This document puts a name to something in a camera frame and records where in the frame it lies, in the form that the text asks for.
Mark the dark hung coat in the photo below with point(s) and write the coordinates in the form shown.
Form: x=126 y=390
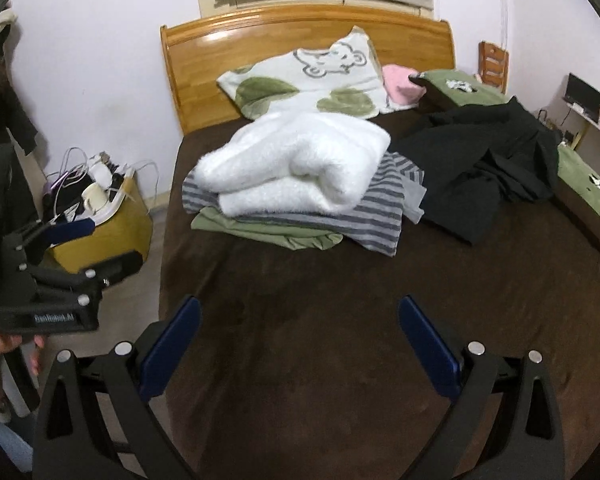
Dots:
x=5 y=110

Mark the black garment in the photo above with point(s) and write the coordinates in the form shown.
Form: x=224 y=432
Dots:
x=480 y=170

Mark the white fuzzy cardigan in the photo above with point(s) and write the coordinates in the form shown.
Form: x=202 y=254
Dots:
x=290 y=160

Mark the grey striped garment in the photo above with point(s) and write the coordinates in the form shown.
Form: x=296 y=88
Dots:
x=370 y=220

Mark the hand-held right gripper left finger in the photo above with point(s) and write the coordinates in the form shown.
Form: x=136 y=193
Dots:
x=170 y=350

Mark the yellow bedside stool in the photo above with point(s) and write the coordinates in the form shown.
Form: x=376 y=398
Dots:
x=115 y=240

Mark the wooden chair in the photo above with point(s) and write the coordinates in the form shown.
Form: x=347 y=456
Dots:
x=493 y=67

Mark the white wall pipe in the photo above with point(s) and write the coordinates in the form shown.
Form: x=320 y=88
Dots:
x=503 y=5

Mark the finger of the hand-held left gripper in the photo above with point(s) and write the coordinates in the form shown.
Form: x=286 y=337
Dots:
x=120 y=265
x=72 y=229

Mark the white desk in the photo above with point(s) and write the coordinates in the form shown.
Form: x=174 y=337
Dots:
x=595 y=127

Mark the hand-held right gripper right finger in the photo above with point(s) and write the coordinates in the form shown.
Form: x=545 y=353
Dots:
x=430 y=350

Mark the pink cloth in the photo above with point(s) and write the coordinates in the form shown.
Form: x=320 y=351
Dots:
x=397 y=85

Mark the green folded garment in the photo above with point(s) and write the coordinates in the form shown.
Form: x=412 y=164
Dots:
x=260 y=232

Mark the brown blanket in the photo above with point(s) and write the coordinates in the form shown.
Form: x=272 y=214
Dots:
x=305 y=310

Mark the wooden headboard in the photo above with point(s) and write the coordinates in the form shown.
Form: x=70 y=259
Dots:
x=205 y=60

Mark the bear print pillow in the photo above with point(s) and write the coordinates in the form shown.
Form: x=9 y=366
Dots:
x=290 y=80

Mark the green cow-print duvet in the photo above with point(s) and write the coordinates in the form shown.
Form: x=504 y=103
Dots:
x=580 y=170

